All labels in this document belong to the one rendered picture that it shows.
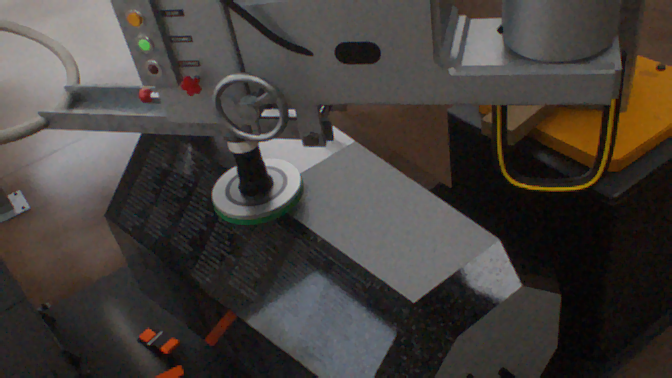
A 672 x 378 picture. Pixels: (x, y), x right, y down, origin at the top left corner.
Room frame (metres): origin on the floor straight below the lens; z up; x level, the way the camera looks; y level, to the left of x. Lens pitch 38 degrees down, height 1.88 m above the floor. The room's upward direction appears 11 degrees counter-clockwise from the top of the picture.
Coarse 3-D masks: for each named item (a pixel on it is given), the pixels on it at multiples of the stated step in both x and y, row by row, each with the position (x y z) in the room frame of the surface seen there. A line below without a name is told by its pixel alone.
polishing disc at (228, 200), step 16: (272, 160) 1.37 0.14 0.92; (224, 176) 1.34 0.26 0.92; (272, 176) 1.31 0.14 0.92; (288, 176) 1.29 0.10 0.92; (224, 192) 1.28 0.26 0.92; (272, 192) 1.24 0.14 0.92; (288, 192) 1.23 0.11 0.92; (224, 208) 1.22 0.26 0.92; (240, 208) 1.21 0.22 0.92; (256, 208) 1.20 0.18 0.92; (272, 208) 1.19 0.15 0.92
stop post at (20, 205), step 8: (0, 184) 2.71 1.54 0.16; (0, 192) 2.70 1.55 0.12; (16, 192) 2.84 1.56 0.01; (0, 200) 2.69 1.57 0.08; (8, 200) 2.71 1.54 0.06; (16, 200) 2.77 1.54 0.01; (24, 200) 2.76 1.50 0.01; (0, 208) 2.68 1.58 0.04; (8, 208) 2.70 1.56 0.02; (16, 208) 2.71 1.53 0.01; (24, 208) 2.69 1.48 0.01; (0, 216) 2.67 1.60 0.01; (8, 216) 2.65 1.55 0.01; (16, 216) 2.65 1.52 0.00; (0, 224) 2.61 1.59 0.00
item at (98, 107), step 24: (96, 96) 1.47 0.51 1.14; (120, 96) 1.44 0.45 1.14; (48, 120) 1.38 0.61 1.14; (72, 120) 1.36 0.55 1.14; (96, 120) 1.34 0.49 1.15; (120, 120) 1.32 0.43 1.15; (144, 120) 1.29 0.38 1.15; (264, 120) 1.19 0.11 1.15; (288, 120) 1.17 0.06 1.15; (312, 144) 1.12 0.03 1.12
